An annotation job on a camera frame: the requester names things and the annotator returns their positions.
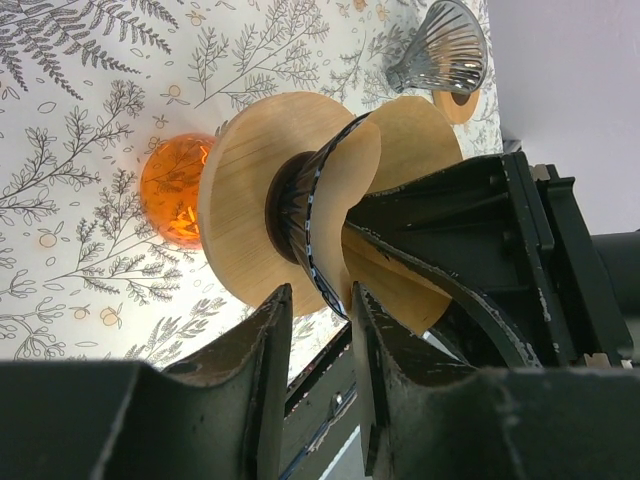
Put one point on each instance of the grey glass dripper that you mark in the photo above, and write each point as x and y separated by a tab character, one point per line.
448	53

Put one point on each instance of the brown paper coffee filter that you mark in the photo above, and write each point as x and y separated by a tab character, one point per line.
416	140

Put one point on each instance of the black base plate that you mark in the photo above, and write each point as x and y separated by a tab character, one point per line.
321	411

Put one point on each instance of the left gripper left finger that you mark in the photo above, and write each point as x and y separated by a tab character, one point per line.
230	418

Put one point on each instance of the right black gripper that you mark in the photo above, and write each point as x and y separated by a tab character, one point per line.
530	285

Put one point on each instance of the wooden ring dripper stand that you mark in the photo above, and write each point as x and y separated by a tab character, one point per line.
234	186

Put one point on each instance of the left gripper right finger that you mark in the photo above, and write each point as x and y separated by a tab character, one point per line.
401	383

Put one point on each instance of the orange glass carafe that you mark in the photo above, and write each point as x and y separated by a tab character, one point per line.
169	187

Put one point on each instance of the blue glass dripper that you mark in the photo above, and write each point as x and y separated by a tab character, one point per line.
308	202

